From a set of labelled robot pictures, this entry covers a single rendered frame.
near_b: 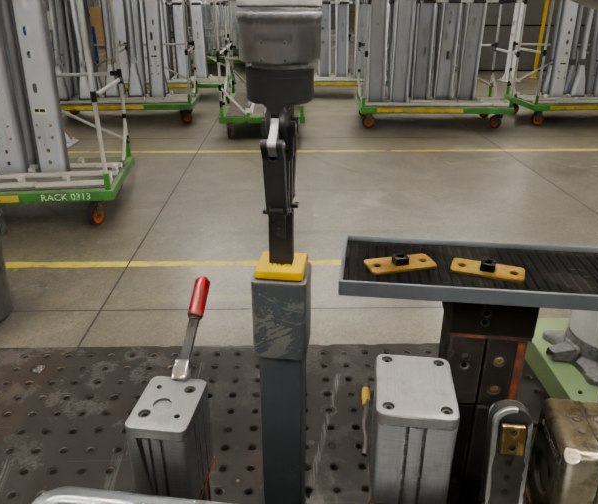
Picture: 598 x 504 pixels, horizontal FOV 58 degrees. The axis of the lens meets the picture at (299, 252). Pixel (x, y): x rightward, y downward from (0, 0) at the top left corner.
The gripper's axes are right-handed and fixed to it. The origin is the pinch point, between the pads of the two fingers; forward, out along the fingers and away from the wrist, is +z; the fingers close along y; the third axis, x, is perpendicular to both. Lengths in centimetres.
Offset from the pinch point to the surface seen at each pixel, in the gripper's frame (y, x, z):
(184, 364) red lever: 12.1, -9.5, 11.6
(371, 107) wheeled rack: -639, 13, 90
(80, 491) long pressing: 24.9, -16.8, 18.7
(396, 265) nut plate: 1.4, 14.3, 2.5
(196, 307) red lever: 5.9, -9.7, 7.6
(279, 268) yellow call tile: 2.1, 0.1, 3.5
